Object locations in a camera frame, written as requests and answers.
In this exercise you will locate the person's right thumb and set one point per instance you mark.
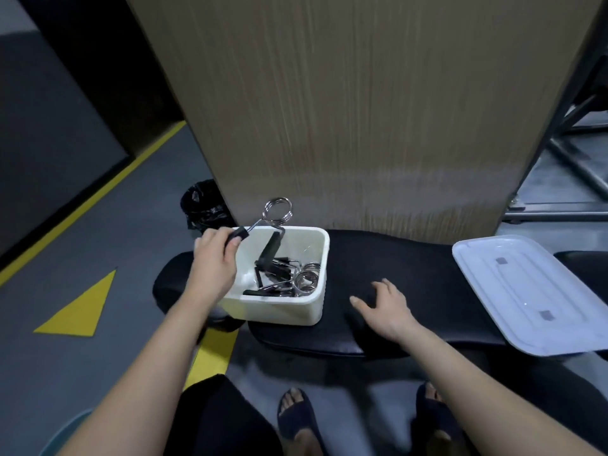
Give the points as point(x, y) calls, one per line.
point(362, 306)

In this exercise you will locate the person's left forearm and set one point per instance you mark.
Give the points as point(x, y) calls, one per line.
point(152, 370)

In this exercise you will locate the white plastic bin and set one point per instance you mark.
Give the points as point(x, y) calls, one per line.
point(304, 311)

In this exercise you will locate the person's right hand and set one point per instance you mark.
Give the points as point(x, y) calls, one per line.
point(387, 315)

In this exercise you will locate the dark blue slipper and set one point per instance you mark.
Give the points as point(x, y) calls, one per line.
point(437, 422)
point(299, 417)

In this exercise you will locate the bin with black bag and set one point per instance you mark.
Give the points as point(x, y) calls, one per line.
point(202, 204)

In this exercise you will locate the dark blue left slipper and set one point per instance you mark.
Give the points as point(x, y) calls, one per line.
point(299, 417)

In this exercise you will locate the dark blue right slipper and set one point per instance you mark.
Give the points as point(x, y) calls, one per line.
point(437, 422)

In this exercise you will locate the grey metal equipment frame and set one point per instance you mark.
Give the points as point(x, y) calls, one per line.
point(570, 151)

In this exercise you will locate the white plastic lid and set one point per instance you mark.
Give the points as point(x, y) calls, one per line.
point(527, 292)

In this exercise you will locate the person's black shorts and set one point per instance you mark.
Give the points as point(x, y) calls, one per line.
point(218, 422)

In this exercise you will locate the black padded bench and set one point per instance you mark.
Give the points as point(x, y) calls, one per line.
point(413, 270)

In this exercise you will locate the person's left hand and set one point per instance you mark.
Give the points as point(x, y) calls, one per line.
point(211, 268)

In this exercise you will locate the person's left thumb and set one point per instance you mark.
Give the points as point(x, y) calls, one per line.
point(232, 249)

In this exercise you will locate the teal round object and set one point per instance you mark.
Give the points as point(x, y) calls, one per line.
point(71, 434)

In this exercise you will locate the person's right middle finger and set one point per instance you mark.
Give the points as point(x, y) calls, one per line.
point(390, 288)

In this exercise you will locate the person's right forearm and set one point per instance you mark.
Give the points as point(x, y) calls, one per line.
point(479, 394)

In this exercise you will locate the wooden partition panel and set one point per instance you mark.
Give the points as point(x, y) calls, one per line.
point(361, 113)

